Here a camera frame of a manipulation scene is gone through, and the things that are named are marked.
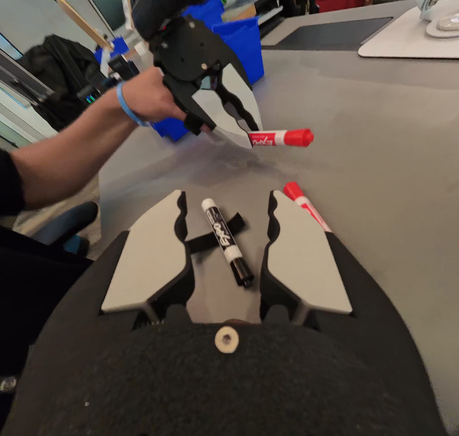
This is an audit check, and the person's left forearm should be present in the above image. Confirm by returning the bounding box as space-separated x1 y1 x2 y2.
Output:
11 84 142 210

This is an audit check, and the small blue bin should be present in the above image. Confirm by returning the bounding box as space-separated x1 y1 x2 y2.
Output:
94 36 130 63

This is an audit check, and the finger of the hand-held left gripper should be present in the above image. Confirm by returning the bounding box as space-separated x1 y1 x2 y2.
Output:
191 89 253 149
215 64 264 133

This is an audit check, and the dark desk mat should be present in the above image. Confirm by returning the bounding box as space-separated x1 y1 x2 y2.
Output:
263 17 394 51

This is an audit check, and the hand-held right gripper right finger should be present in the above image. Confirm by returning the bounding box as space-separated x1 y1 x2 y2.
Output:
260 190 353 326

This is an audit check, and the black whiteboard marker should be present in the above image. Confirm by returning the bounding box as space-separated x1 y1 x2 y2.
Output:
201 198 255 289

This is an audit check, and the large blue plastic bin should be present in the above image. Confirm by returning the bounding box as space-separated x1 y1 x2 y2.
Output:
152 0 266 142

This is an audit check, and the red whiteboard marker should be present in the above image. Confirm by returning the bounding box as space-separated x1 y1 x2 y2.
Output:
247 128 315 149
283 181 333 233

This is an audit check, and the black hook-and-loop strap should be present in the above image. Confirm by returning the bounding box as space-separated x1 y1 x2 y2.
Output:
184 212 246 254

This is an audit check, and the blue wristband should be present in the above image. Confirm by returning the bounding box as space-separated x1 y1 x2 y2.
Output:
116 82 151 128

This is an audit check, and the wooden board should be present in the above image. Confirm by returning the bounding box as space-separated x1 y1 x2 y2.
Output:
54 0 115 52

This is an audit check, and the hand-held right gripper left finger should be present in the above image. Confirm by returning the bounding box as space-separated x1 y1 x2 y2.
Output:
100 189 196 324

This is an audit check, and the person's black clothing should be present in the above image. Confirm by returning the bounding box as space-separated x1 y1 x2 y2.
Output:
0 149 95 375

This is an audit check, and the person's left hand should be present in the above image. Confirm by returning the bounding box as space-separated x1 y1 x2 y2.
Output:
122 66 214 134

